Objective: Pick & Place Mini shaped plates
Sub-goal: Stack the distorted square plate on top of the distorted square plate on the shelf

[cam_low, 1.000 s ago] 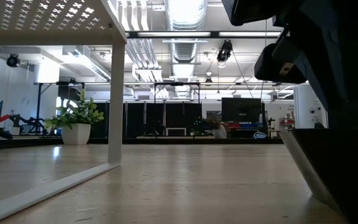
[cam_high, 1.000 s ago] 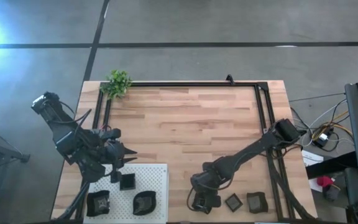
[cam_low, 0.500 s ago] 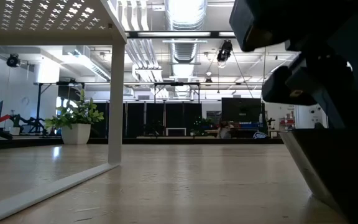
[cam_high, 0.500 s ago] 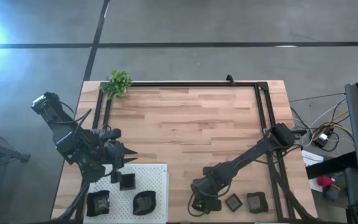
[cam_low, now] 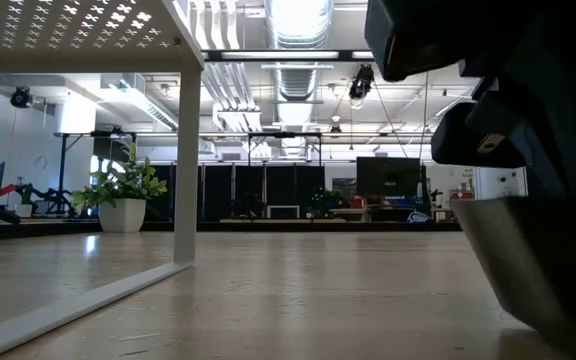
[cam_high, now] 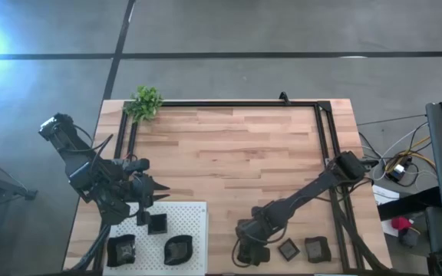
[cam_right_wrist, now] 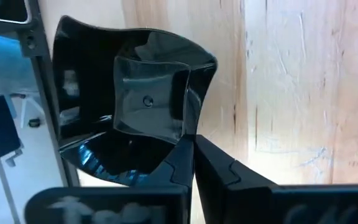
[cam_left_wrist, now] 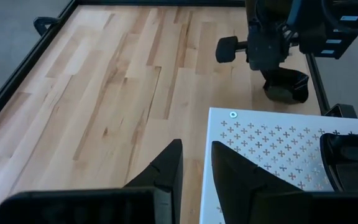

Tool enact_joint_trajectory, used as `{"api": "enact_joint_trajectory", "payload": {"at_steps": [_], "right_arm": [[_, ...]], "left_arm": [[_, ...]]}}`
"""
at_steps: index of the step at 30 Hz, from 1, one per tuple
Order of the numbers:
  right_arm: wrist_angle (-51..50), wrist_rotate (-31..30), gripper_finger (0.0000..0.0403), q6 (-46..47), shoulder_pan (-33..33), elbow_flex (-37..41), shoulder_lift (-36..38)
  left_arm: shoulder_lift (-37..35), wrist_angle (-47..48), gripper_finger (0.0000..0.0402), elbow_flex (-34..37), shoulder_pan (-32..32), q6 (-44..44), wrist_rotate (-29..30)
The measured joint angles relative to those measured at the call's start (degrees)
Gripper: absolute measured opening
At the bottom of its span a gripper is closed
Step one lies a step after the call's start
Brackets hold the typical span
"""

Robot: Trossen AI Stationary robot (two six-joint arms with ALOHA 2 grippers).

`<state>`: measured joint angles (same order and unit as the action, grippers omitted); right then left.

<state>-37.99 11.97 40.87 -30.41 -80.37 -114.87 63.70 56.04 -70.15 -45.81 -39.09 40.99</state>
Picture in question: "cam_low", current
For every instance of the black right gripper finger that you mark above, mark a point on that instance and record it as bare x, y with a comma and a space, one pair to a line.
543, 145

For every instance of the black leaf shaped plate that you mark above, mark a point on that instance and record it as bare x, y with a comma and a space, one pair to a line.
543, 260

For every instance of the background black robot arm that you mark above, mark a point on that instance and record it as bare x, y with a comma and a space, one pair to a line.
43, 197

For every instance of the black television screen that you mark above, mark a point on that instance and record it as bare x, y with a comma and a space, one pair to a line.
388, 175

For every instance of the background green plant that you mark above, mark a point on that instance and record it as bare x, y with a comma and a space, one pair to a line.
325, 200

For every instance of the white ceiling pipes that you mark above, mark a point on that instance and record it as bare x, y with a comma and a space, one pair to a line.
233, 85

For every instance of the black partition panels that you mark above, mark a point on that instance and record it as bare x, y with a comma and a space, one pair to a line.
280, 187

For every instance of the small white table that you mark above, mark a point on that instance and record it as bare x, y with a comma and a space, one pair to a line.
283, 206

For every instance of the white perforated metal shelf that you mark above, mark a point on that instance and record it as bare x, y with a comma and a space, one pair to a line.
188, 175

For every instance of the green potted plant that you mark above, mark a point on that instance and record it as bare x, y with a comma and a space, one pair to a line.
123, 215

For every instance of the black overhead camera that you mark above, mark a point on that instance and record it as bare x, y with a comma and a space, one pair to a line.
363, 80

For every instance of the silver ventilation duct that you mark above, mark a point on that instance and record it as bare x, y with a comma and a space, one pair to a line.
295, 30

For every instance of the black ceiling camera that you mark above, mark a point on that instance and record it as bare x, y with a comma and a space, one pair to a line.
20, 97

